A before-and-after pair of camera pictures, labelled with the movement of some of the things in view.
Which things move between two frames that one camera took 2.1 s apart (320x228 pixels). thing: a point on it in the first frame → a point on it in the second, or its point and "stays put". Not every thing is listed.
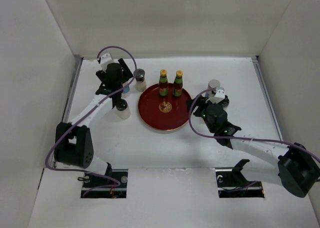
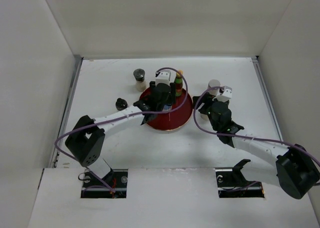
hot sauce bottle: x=179 y=73 stays put
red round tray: x=164 y=112 stays put
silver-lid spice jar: x=125 y=93 → x=167 y=107
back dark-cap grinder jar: x=140 y=83 stays put
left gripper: x=127 y=73 → x=172 y=85
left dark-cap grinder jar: x=122 y=109 stays put
